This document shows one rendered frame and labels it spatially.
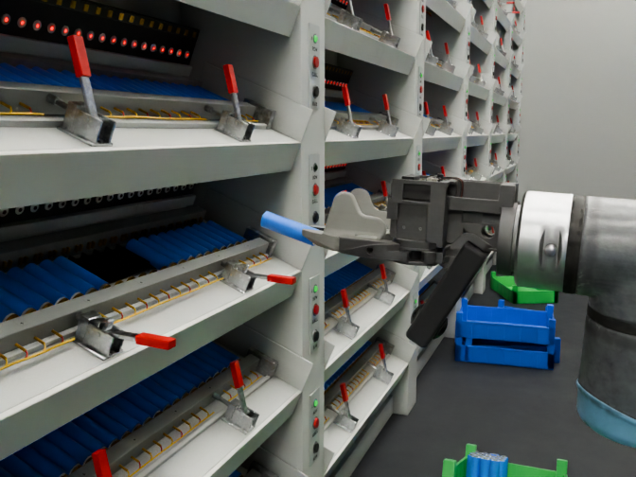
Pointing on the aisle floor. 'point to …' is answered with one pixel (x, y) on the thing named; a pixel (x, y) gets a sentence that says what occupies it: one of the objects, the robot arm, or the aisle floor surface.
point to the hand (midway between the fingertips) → (318, 238)
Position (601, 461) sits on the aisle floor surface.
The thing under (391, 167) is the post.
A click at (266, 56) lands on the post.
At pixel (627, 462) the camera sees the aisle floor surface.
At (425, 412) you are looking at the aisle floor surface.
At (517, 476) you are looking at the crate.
